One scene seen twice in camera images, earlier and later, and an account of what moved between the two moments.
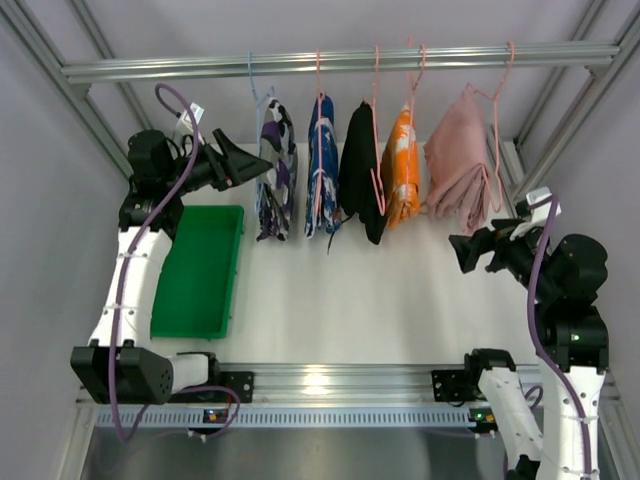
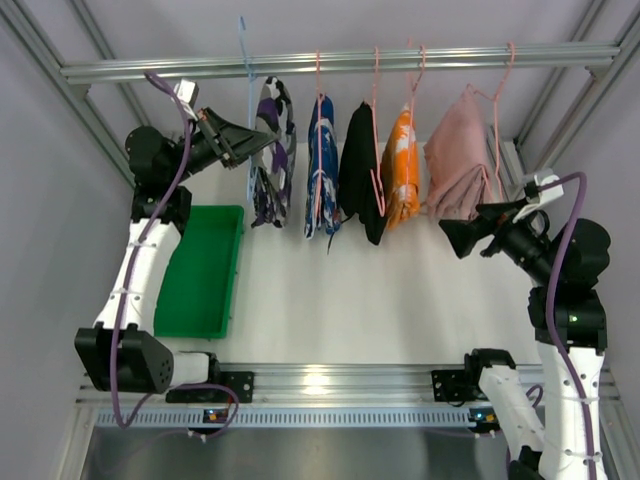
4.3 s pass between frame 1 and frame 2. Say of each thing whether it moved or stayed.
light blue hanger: moved
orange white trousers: stayed
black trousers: stayed
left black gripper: moved
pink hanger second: stayed
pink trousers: stayed
